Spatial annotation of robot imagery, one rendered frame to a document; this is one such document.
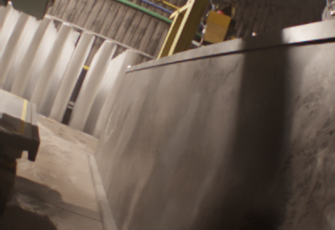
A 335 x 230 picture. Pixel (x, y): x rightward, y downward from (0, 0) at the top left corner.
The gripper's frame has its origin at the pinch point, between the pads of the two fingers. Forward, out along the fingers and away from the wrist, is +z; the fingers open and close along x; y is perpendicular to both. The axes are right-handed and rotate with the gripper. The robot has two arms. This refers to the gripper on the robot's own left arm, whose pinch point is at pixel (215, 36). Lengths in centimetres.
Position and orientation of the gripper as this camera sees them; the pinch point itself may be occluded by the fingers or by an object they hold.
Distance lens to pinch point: 124.8
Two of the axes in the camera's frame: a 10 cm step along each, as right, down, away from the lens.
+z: -3.6, 7.8, -5.2
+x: -9.3, -3.7, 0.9
